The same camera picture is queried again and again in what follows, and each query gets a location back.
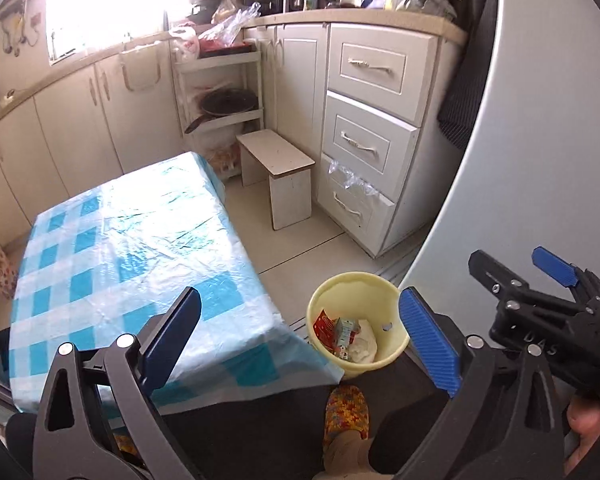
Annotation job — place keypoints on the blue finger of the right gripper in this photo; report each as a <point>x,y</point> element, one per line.
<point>557,269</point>

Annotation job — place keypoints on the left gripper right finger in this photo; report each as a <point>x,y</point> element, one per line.
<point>441,360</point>

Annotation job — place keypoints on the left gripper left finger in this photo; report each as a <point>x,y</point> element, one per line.
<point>166,340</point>

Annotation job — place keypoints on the white paper napkin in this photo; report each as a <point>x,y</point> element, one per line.
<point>363,348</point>

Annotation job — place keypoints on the yellow plastic trash bucket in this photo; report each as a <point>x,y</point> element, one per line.
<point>353,319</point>

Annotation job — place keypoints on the grey milk carton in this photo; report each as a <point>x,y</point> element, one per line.
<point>345,332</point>

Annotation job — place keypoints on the red snack wrapper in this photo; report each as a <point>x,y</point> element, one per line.
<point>324,330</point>

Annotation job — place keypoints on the white lower kitchen cabinets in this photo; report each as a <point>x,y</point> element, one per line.
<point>83,130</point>

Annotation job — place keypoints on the person's right hand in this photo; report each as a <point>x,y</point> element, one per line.
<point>583,416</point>

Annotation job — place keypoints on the white refrigerator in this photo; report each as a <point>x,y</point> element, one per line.
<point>531,173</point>

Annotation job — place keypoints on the blue checkered tablecloth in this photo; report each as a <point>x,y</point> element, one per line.
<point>104,262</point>

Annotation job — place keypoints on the colourful slipper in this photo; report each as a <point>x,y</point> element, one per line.
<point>346,410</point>

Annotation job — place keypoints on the black hanging towel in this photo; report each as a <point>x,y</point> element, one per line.
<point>459,109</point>

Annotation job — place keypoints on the clear plastic bag on drawer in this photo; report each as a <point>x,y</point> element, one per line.
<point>350,180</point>

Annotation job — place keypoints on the white drawer cabinet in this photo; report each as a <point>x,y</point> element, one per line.
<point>384,89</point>

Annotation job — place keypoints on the small white wooden stool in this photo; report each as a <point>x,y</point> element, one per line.
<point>265,155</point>

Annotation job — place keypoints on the black frying pan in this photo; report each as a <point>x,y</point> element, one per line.
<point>221,103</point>

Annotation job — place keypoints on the white shelf rack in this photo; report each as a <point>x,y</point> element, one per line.
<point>196,75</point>

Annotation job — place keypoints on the clear plastic bag on counter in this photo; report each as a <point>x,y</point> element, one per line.
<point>224,34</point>

